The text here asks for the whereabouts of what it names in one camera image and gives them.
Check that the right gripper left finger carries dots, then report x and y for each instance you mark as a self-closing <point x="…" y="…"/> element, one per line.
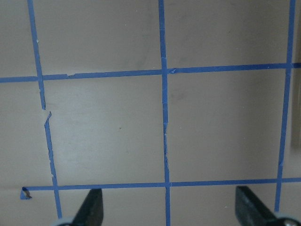
<point x="91" y="212"/>

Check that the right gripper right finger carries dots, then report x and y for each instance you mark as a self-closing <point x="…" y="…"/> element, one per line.
<point x="250" y="210"/>

